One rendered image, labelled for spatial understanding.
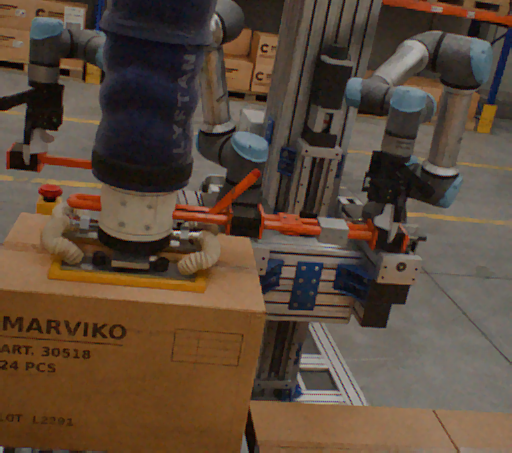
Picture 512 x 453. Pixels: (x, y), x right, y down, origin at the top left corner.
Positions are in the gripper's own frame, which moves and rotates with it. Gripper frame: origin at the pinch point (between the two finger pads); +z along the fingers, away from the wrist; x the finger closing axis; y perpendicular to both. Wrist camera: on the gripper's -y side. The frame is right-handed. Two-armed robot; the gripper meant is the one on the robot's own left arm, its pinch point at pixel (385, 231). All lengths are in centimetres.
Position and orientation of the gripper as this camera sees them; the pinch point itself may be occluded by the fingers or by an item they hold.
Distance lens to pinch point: 169.0
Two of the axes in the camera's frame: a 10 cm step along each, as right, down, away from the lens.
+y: -9.8, -1.1, -1.6
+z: -1.6, 9.4, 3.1
